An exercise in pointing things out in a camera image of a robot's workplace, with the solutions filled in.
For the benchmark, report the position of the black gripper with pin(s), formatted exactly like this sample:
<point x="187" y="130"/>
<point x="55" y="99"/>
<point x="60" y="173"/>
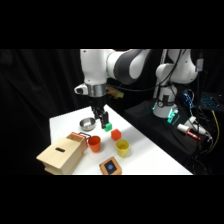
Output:
<point x="99" y="103"/>

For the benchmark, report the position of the green block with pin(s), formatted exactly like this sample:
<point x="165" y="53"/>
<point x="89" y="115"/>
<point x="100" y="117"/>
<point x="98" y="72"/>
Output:
<point x="108" y="127"/>

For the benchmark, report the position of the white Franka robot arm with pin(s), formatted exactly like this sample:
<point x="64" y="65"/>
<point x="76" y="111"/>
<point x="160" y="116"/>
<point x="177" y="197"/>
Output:
<point x="95" y="66"/>

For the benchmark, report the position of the red block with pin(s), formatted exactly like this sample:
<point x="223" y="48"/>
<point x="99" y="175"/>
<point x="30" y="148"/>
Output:
<point x="116" y="134"/>

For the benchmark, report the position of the small steel saucepan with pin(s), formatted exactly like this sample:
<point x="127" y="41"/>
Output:
<point x="87" y="124"/>

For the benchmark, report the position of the orange plastic cup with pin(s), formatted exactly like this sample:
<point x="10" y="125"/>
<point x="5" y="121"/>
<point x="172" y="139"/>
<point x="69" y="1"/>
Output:
<point x="94" y="144"/>

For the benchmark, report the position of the yellow object behind gripper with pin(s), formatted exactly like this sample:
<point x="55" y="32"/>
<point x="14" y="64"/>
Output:
<point x="116" y="93"/>

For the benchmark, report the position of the yellow plastic cup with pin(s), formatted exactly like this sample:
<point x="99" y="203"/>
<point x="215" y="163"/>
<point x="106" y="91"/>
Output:
<point x="122" y="148"/>

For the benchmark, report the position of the wooden tile with blue dot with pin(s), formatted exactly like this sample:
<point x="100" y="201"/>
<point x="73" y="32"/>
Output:
<point x="110" y="166"/>

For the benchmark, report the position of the wooden box with slot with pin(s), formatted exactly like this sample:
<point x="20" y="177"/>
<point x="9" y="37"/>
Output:
<point x="61" y="155"/>

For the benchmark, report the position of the black robot stand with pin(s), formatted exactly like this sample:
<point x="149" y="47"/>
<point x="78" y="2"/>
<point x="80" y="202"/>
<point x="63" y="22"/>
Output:
<point x="156" y="128"/>

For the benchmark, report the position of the green lit control box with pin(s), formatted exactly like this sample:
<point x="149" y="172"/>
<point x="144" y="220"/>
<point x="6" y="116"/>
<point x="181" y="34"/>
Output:
<point x="172" y="116"/>

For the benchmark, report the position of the black curtain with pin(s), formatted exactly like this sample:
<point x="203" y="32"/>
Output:
<point x="36" y="86"/>

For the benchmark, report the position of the white red marker pen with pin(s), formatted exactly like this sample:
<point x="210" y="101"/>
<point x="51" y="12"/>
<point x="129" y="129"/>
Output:
<point x="186" y="130"/>

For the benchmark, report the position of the backlit cyan keyboard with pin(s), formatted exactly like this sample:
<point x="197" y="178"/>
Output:
<point x="210" y="101"/>

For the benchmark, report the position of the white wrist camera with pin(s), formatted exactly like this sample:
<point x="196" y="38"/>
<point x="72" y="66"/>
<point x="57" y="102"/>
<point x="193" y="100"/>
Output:
<point x="80" y="89"/>

